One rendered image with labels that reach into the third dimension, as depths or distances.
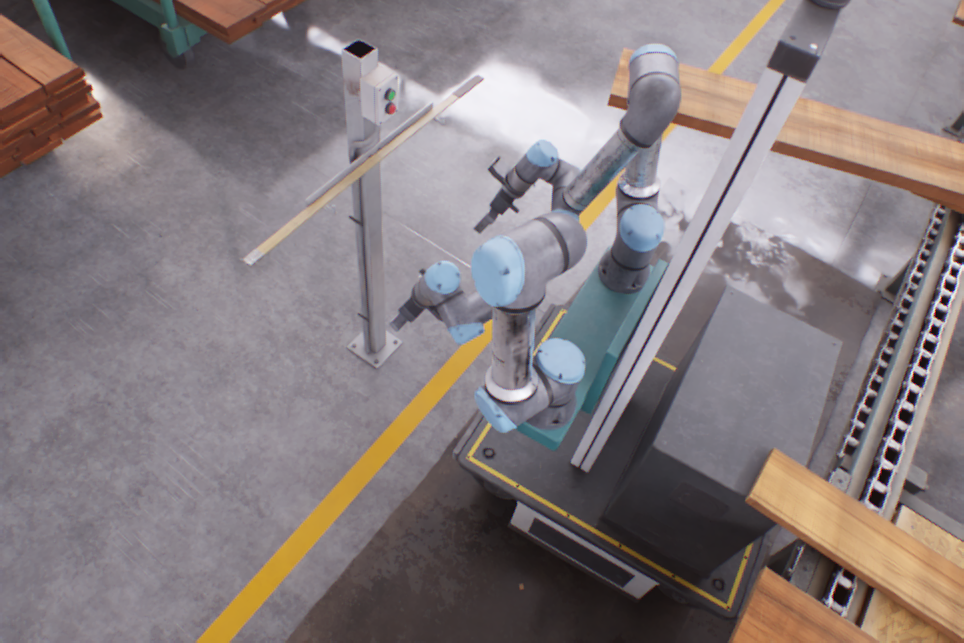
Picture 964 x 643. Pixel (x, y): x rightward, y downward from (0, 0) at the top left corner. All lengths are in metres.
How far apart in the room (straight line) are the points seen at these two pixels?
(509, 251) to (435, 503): 1.36
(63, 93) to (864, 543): 2.82
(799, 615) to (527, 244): 0.94
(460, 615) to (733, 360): 1.14
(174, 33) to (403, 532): 2.33
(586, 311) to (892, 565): 0.94
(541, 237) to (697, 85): 1.35
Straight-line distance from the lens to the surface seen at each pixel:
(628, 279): 2.00
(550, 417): 1.72
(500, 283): 1.22
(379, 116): 1.75
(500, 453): 2.16
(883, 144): 2.62
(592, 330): 1.94
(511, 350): 1.40
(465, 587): 2.36
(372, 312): 2.45
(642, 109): 1.65
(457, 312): 1.60
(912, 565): 1.82
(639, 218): 1.92
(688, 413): 1.75
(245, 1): 3.47
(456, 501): 2.43
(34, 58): 3.06
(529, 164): 1.92
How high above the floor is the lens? 2.30
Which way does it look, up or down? 54 degrees down
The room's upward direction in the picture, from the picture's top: 10 degrees clockwise
